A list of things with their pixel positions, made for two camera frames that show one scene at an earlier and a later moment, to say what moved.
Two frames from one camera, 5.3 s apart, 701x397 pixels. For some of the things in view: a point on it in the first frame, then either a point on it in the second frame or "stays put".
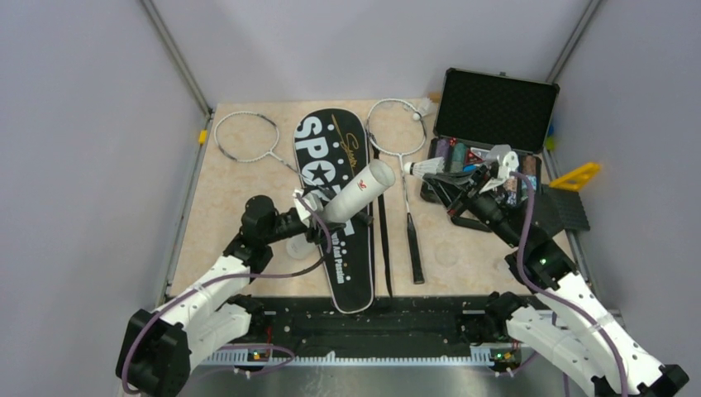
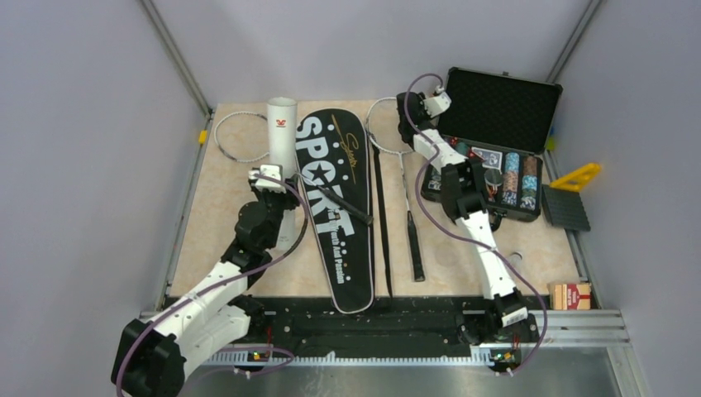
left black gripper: [323, 230] -> [290, 198]
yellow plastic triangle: [577, 179] stays put
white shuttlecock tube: [357, 190] -> [282, 131]
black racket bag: [331, 144] stays put
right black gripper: [452, 186] -> [422, 107]
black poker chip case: [491, 129] stays put
